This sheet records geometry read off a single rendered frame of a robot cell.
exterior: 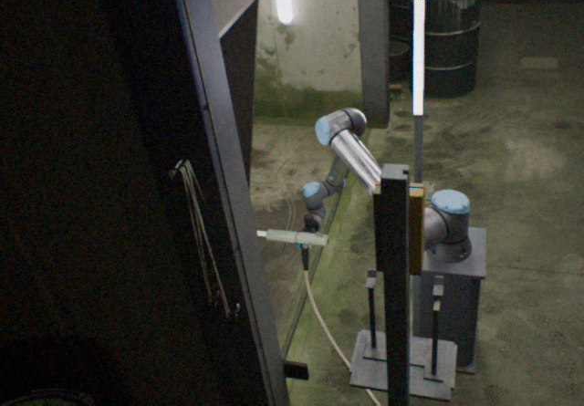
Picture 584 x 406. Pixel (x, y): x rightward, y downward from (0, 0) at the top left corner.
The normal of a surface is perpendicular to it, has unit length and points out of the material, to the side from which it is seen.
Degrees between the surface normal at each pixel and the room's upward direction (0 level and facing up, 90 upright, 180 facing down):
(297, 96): 90
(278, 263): 0
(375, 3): 90
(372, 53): 90
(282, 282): 0
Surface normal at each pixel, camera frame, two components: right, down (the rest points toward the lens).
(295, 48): -0.26, 0.59
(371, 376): -0.11, -0.81
